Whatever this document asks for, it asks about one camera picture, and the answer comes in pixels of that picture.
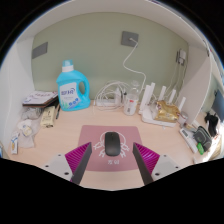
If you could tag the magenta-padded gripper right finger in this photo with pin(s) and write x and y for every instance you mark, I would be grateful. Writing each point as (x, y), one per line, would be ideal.
(148, 158)

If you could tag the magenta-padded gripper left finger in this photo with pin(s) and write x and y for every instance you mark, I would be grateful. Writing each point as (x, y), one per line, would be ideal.
(76, 158)

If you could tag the black computer mouse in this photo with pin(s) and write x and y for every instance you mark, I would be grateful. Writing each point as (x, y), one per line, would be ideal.
(112, 144)

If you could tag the pink mouse pad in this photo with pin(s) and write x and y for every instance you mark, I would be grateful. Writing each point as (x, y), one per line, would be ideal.
(93, 136)

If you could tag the white router with antennas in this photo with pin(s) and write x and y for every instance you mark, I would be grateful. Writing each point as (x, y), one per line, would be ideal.
(146, 116)

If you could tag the white flat device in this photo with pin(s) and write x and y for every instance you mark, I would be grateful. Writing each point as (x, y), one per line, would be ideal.
(187, 138)

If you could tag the black pen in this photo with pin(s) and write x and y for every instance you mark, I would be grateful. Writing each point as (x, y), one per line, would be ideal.
(58, 112)

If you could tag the small cream box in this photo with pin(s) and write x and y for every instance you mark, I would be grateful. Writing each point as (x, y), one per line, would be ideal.
(48, 116)

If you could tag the gold snack bag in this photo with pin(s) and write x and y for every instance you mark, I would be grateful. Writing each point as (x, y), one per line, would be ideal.
(166, 111)

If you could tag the clear plastic bag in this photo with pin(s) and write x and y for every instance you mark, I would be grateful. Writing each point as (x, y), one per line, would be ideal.
(29, 135)

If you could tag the black pouch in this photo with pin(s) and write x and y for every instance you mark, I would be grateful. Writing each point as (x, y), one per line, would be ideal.
(202, 137)

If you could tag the silver foil sachet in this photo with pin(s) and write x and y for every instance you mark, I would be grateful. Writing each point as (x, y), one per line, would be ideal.
(31, 114)

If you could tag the white power strip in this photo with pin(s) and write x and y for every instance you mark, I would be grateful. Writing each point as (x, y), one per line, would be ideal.
(106, 102)

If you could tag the blue detergent bottle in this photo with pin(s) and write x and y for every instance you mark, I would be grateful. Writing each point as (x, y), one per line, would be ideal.
(69, 93)

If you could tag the stack of dark notebooks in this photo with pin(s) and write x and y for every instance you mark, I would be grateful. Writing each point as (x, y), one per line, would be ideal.
(39, 99)

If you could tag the white wall charger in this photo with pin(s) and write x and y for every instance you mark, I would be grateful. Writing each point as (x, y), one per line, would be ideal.
(181, 57)

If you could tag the grey blank wall plate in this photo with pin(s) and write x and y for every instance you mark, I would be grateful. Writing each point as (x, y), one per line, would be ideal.
(40, 50)

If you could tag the grey wall socket plate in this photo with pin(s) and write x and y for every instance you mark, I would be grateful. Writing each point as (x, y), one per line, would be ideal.
(129, 38)

